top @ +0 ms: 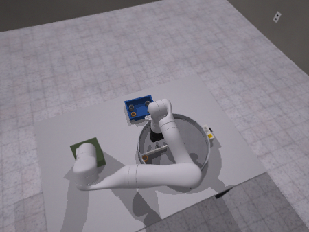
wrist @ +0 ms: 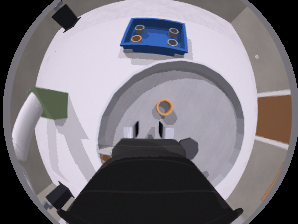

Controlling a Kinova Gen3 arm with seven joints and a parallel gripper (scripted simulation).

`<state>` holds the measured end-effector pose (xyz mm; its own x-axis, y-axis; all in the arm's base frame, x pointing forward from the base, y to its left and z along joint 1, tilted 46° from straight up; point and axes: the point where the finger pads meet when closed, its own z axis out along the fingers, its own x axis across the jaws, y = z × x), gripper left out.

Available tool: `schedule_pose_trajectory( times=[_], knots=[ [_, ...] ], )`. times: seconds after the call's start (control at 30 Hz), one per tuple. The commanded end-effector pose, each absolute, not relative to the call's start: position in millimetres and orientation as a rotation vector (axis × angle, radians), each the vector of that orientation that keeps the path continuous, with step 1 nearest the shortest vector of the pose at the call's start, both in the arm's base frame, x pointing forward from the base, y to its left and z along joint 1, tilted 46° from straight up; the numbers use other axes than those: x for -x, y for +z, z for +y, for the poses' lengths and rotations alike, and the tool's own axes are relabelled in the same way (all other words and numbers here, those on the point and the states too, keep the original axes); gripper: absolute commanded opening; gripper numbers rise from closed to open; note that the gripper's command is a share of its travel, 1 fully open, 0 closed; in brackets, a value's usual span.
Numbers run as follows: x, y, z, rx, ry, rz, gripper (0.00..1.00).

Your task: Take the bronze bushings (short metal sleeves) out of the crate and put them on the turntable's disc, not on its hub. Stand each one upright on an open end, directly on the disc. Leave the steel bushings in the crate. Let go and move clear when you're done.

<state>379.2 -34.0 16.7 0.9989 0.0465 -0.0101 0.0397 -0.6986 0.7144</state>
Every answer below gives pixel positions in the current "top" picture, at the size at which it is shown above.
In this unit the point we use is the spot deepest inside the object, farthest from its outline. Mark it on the blue crate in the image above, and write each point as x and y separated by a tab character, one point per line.
139	107

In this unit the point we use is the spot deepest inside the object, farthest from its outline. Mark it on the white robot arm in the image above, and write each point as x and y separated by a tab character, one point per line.
140	176

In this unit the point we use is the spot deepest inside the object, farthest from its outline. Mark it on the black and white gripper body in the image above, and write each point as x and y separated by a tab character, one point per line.
155	133

